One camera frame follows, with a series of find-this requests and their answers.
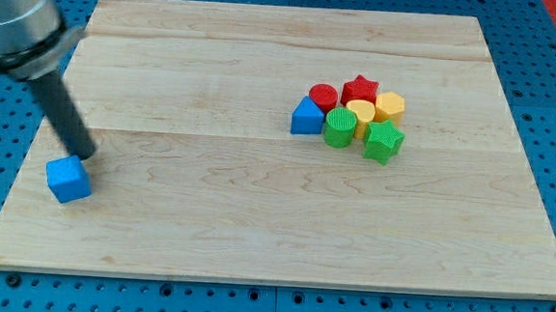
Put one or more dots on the blue cube block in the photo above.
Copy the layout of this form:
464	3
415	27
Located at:
68	179

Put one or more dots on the red cylinder block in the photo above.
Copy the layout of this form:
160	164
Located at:
324	96

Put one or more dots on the blue triangle block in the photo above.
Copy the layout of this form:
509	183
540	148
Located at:
307	118

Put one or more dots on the yellow cylinder block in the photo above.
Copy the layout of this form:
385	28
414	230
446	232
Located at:
364	111

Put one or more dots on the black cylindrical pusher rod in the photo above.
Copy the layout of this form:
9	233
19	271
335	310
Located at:
61	112

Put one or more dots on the red star block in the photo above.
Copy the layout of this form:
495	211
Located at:
359	88

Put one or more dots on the green cylinder block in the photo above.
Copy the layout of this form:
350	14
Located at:
340	125

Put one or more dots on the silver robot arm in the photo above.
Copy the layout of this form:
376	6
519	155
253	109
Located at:
34	38

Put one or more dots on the yellow hexagon block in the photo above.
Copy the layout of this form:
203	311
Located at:
389	106

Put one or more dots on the green star block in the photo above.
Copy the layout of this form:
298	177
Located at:
382	141

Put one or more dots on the light wooden board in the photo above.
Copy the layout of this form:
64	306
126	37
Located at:
198	177

